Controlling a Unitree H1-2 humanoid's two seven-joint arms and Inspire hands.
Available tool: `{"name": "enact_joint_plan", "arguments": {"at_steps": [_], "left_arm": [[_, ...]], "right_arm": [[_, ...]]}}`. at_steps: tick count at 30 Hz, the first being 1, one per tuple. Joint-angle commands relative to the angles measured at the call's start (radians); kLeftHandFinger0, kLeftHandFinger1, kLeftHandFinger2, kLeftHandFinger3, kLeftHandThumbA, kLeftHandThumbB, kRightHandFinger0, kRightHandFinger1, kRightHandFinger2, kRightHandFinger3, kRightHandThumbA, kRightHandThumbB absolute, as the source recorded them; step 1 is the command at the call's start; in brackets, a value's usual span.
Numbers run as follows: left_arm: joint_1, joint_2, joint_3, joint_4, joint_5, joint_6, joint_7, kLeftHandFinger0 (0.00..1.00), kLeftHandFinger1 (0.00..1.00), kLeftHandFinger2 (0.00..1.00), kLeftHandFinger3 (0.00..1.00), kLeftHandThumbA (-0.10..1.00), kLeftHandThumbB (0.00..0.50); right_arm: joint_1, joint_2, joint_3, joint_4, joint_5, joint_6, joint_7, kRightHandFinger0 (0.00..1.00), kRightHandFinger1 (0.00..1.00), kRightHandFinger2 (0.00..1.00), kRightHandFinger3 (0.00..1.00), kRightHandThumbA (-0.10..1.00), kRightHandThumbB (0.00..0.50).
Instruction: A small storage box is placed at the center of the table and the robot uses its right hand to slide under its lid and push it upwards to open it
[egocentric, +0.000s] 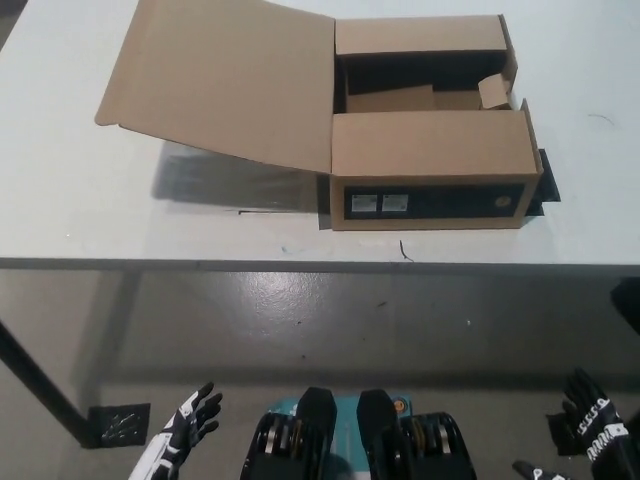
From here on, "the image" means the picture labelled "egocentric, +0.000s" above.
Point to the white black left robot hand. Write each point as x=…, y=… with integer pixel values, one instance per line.
x=182, y=435

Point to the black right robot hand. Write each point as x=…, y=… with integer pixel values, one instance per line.
x=607, y=440

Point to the brown cardboard storage box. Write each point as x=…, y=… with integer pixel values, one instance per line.
x=225, y=85

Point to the black table leg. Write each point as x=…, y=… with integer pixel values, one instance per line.
x=45, y=380

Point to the clear plastic sleeve with paper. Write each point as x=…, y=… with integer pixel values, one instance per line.
x=225, y=185

